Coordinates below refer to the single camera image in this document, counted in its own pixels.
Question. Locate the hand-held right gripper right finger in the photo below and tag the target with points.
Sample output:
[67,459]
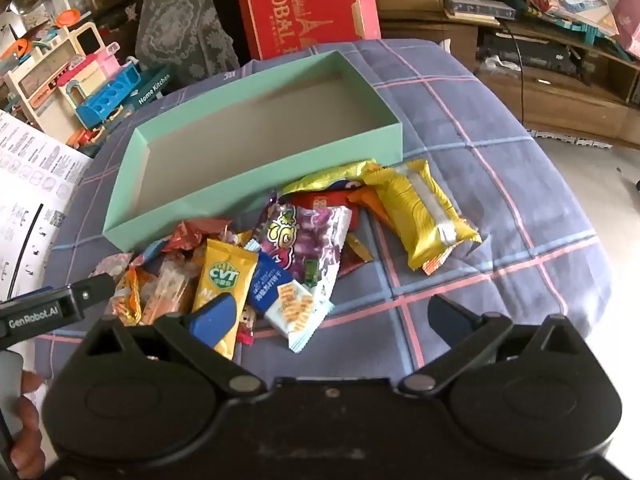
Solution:
[442,315]

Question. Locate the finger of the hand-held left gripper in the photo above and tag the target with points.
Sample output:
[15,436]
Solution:
[92,292]

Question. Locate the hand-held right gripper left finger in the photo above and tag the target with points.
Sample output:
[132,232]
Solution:
[215,317]

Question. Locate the pink patterned white packet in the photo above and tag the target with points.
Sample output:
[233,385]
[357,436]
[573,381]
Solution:
[112,263]

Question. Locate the orange white striped packet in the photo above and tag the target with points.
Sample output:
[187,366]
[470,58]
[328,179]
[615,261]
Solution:
[127,300]

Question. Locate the yellow packet with green badge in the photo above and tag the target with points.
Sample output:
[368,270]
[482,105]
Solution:
[220,275]

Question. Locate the long orange snack packet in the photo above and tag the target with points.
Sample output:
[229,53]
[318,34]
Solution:
[437,262]

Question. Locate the clear orange snack packet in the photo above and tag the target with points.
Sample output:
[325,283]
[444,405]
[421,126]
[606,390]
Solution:
[167,285]

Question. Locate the blue white cracker packet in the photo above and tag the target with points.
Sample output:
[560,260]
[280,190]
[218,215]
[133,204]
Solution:
[285,300]

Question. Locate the dark red foil packet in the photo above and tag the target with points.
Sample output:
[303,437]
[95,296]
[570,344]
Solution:
[195,232]

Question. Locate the dark brown snack packet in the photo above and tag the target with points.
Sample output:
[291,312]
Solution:
[352,257]

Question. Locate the large yellow wafer packet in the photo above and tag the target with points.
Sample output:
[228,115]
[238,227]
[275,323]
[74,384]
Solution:
[415,205]

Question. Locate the purple grape candy bag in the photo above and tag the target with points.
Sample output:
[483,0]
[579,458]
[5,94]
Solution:
[310,240]

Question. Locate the plain orange snack packet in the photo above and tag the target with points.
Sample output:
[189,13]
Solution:
[370,202]

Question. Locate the red snack packet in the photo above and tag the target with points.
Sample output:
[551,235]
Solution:
[312,202]

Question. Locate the mint green cardboard box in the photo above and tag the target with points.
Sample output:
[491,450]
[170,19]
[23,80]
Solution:
[260,130]

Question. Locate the person's left hand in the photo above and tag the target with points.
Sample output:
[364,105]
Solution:
[30,460]

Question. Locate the small pink candy packet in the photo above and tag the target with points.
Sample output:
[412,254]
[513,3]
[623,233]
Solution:
[246,327]

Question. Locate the light blue cartoon packet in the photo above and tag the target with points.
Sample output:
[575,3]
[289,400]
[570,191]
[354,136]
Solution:
[150,252]

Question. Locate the white instruction sheet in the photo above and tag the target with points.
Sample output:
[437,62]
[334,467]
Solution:
[30,185]

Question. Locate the yellow foil snack bag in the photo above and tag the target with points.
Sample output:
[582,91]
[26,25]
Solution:
[325,180]

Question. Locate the blue toy rack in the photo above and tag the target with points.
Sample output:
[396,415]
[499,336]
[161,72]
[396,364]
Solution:
[105,100]

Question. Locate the blue plaid blanket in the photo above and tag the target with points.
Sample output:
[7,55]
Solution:
[475,110]

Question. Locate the teal toy kitchen box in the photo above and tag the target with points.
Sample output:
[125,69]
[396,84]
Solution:
[150,92]

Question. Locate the white toy track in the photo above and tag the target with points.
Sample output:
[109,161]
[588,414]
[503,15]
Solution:
[570,138]

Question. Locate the cream toy kitchen set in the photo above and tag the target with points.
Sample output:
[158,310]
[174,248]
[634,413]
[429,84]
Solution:
[50,75]

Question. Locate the wooden low shelf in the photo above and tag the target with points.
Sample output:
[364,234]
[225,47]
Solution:
[550,105]

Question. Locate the black media player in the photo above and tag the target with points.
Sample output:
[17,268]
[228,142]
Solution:
[530,55]

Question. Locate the grey lace cushion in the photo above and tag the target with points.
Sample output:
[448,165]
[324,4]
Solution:
[185,20]

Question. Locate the red gift box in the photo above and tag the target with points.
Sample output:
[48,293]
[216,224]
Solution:
[300,5]

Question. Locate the pink paper bag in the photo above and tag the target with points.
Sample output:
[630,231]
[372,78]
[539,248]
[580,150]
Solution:
[630,25]

